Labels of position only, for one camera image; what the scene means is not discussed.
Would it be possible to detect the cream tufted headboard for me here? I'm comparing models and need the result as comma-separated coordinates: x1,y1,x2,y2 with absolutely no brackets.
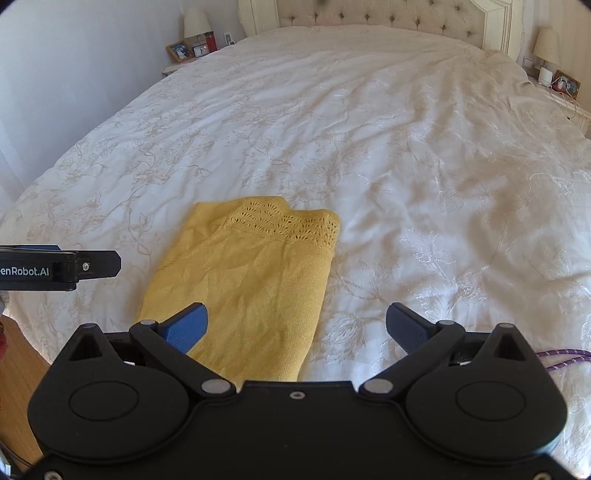
238,0,526,64

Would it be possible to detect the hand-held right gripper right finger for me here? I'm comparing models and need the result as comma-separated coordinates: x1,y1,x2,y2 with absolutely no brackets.
359,302,533,400

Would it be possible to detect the white charging cable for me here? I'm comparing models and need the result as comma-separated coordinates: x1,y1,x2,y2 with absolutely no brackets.
549,87,583,121

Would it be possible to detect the wooden photo frame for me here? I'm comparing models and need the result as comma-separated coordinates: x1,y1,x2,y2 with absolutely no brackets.
551,70,581,100
166,40,195,64

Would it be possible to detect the yellow knit sweater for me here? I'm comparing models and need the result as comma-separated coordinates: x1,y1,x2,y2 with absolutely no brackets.
136,196,342,387

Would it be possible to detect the white floral bedspread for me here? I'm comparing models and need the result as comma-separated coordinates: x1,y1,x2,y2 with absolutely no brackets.
0,23,591,477

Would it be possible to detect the cream bedside lamp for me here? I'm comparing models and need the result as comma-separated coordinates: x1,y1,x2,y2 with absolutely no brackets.
534,27,562,70
184,8,211,45

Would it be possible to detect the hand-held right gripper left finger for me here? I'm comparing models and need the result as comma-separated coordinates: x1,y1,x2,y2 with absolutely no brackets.
61,302,236,400

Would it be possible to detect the white nightstand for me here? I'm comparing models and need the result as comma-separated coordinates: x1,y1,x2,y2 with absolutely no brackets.
526,74,591,138
161,52,219,77

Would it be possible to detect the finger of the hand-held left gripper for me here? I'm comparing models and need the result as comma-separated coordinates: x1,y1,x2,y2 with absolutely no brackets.
75,250,123,281

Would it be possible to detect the purple braided cord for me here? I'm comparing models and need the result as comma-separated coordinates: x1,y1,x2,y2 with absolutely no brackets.
536,349,591,376

